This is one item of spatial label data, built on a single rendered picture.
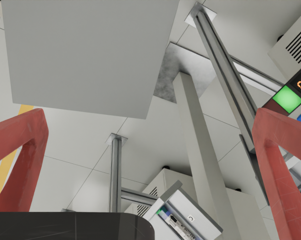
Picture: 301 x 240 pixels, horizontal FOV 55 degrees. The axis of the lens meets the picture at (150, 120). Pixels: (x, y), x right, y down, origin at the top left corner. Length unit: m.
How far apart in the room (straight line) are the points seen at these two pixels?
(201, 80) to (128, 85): 0.77
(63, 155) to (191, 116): 0.81
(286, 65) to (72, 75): 0.78
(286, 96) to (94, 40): 0.31
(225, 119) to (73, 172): 0.86
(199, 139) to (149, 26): 0.53
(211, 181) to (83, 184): 1.06
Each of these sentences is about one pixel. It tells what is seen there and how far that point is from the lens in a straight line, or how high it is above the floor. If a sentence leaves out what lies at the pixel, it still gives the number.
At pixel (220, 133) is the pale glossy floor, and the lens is 1.50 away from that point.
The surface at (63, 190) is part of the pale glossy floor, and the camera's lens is 1.81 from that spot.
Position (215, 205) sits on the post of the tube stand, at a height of 0.63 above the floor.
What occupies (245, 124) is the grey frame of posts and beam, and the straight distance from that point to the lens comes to 0.65.
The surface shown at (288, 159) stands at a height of 0.73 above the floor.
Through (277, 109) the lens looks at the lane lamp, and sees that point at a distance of 0.52.
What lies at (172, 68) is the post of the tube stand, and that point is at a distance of 1.19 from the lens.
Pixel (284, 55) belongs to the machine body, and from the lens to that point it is 1.13.
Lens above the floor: 1.01
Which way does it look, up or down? 48 degrees down
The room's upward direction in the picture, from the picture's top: 174 degrees clockwise
